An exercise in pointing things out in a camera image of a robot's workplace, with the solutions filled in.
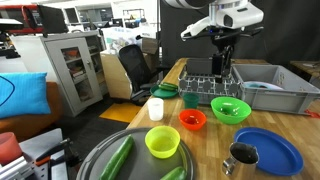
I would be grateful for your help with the black office chair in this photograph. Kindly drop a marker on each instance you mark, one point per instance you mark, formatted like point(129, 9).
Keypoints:
point(135, 66)

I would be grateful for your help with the dark green plastic cup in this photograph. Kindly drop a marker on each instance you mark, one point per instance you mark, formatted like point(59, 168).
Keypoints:
point(191, 100)

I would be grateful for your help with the yellow-green plastic bowl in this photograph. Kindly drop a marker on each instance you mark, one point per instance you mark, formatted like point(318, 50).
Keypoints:
point(162, 143)

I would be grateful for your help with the black computer monitor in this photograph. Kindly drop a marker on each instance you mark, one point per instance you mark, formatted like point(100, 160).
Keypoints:
point(52, 19)

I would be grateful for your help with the round gray metal tray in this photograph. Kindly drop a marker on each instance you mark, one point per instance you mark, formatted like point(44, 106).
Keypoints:
point(140, 166)

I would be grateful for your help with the small steel pitcher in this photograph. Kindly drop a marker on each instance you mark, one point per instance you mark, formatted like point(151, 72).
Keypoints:
point(243, 155)

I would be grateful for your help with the orange plastic bowl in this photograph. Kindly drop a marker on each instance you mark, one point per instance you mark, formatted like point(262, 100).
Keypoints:
point(192, 120)

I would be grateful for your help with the wooden side table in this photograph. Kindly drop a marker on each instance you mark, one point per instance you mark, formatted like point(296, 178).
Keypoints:
point(305, 66)

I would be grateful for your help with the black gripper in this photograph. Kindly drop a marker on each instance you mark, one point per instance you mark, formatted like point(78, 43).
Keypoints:
point(218, 65)

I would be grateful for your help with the blue plastic plate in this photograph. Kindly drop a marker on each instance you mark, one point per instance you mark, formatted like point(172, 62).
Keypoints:
point(278, 151)

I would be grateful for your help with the large tan cardboard panel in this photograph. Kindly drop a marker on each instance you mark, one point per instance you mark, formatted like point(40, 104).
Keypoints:
point(115, 76)

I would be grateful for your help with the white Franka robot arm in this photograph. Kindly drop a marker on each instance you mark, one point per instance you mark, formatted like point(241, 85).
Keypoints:
point(240, 15)

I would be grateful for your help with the long green cucumber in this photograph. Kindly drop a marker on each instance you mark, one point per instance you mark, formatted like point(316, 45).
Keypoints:
point(116, 160)
point(175, 174)

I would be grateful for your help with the red machine frame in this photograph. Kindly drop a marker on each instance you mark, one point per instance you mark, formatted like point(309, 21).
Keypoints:
point(16, 10)

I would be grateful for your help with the small red object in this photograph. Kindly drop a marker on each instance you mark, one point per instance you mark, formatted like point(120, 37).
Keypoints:
point(311, 114)

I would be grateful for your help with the small green cucumber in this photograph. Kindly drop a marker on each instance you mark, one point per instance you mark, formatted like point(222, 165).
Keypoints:
point(166, 88)
point(170, 84)

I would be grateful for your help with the gray glass-door cabinet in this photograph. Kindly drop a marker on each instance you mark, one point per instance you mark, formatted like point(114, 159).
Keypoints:
point(56, 83)

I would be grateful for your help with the dark green plastic plate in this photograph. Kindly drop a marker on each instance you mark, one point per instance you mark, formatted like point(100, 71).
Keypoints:
point(163, 94)

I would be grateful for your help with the pale round lid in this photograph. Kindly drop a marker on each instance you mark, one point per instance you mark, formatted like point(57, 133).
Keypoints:
point(263, 85)

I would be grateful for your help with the black clamp camera mount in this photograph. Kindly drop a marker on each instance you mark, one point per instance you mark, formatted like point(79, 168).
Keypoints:
point(50, 151)

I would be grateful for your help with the gray plastic storage bin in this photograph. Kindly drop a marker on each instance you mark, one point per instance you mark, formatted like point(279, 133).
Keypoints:
point(276, 100)

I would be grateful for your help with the blue pillow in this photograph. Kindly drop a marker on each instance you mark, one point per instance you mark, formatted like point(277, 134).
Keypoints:
point(23, 95)

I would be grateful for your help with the yellow floor mat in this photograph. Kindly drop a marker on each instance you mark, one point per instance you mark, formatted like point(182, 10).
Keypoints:
point(121, 112)

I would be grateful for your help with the orange sofa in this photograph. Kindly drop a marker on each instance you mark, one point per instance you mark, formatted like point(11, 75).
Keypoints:
point(30, 126)

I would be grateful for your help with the white plastic mug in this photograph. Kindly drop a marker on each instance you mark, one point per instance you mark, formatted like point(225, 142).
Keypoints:
point(155, 110)

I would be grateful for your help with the bright green plastic bowl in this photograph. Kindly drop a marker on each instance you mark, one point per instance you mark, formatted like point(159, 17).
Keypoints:
point(230, 110)

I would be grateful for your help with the brown cardboard box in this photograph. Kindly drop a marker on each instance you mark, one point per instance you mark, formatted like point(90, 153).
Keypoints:
point(150, 46)

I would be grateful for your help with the red plastic cup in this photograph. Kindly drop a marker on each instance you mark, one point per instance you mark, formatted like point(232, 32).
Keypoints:
point(9, 148)

